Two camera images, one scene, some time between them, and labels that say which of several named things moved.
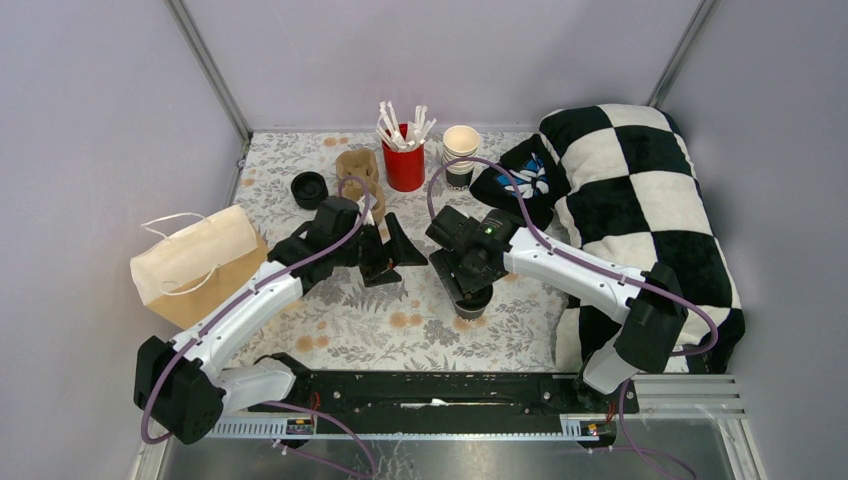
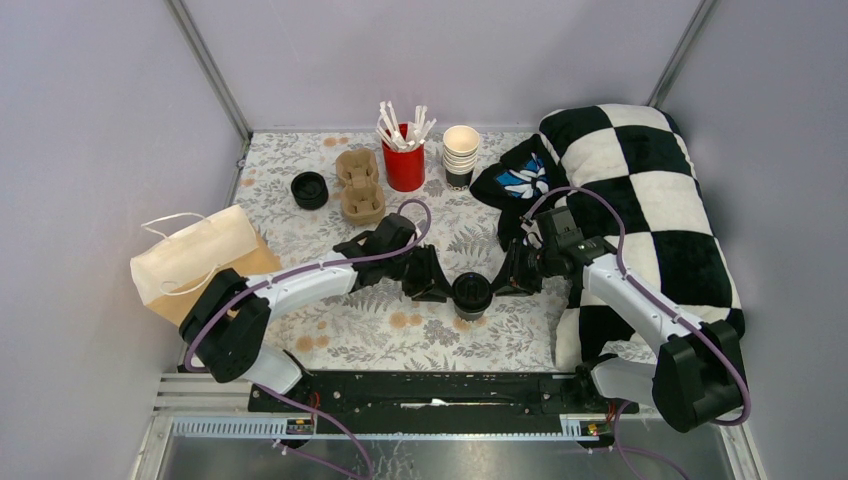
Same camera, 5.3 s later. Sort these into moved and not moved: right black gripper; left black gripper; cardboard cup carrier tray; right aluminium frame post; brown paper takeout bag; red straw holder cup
Moved: left black gripper; right black gripper
Not moved: cardboard cup carrier tray; brown paper takeout bag; right aluminium frame post; red straw holder cup
